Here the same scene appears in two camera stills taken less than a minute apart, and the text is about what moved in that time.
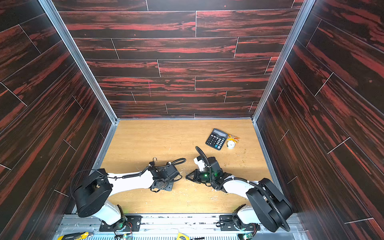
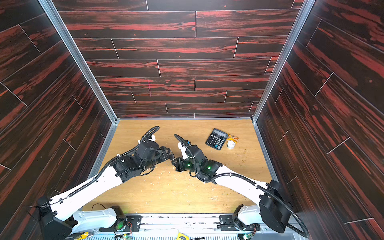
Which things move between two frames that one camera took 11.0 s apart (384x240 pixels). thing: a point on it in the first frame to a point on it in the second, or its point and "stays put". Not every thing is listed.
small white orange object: x=231 y=144 stays put
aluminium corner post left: x=49 y=7 stays put
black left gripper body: x=167 y=175 to x=163 y=153
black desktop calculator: x=216 y=139 stays put
